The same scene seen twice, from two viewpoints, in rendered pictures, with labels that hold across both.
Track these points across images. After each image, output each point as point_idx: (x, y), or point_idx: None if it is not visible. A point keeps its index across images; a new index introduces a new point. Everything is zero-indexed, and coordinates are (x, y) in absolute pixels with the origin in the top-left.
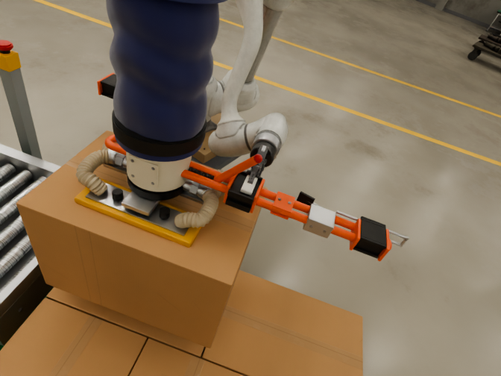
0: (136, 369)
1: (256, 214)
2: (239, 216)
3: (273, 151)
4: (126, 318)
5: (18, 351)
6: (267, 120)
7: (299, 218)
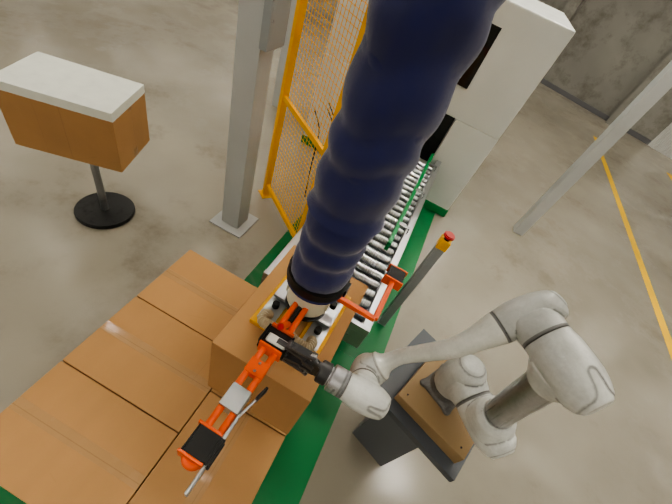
0: None
1: (276, 379)
2: (274, 363)
3: (322, 376)
4: None
5: (245, 289)
6: (368, 381)
7: (238, 377)
